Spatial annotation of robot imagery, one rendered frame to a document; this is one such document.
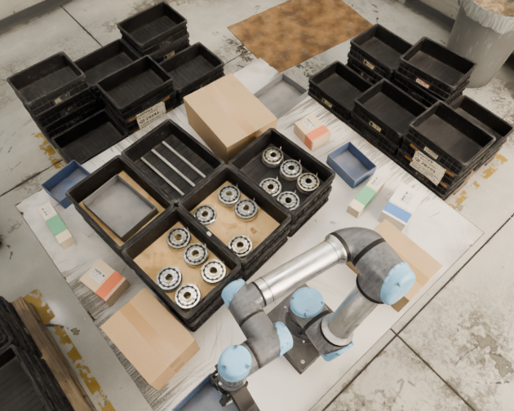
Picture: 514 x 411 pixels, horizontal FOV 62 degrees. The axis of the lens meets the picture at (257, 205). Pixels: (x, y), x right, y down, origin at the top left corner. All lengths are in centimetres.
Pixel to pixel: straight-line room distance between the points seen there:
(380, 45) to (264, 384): 254
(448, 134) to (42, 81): 260
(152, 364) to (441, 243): 136
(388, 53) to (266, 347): 270
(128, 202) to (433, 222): 143
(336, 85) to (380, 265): 221
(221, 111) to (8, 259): 171
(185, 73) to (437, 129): 171
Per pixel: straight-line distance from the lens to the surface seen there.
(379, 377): 261
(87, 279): 198
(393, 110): 303
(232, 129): 211
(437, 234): 218
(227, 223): 190
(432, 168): 275
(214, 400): 144
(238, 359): 104
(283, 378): 182
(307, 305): 155
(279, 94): 254
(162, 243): 189
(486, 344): 286
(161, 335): 173
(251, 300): 112
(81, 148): 307
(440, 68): 323
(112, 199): 206
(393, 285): 120
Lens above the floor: 250
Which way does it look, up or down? 60 degrees down
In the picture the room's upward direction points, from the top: 1 degrees counter-clockwise
